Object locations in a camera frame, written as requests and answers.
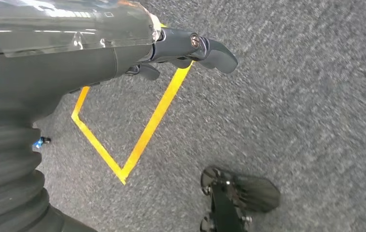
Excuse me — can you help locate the yellow floor tape square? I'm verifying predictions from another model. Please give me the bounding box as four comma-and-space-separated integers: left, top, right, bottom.
71, 22, 194, 186

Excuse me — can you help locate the black robot foot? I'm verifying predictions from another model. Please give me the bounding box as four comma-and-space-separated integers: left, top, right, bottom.
199, 165, 281, 232

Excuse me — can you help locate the blue wheeled metal rack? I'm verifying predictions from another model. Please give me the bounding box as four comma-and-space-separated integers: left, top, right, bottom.
32, 136, 52, 150

